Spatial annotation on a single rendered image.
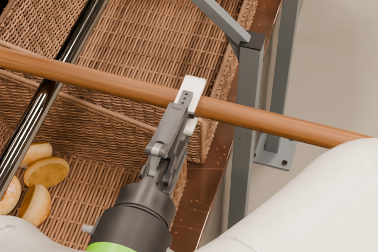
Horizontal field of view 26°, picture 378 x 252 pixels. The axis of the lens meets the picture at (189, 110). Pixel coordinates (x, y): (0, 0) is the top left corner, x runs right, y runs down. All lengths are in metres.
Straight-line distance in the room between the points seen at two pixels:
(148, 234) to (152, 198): 0.05
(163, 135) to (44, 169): 0.76
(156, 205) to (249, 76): 0.66
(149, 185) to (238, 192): 0.93
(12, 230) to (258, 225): 0.38
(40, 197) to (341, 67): 1.42
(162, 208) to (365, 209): 0.52
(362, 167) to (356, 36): 2.44
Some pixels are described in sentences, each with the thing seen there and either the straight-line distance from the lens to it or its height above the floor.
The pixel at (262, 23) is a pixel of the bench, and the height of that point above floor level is 0.58.
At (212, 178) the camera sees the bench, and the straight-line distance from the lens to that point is 1.80.
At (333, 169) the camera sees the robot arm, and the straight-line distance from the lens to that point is 0.53.
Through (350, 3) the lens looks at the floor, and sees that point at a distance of 3.08.
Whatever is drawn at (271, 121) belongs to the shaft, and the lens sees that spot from 1.10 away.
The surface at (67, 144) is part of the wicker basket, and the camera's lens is 1.81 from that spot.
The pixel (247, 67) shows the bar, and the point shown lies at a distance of 1.58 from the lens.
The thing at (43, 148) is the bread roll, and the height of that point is 0.65.
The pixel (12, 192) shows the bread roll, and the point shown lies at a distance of 1.76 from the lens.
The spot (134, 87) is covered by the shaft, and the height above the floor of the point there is 1.21.
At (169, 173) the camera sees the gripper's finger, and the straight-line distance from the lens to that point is 1.03.
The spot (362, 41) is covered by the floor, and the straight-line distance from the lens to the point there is 2.95.
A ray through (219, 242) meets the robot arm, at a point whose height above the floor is 1.62.
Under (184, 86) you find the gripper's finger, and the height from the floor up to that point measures 1.21.
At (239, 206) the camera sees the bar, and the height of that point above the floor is 0.41.
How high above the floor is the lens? 2.06
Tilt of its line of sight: 50 degrees down
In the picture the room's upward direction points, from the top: straight up
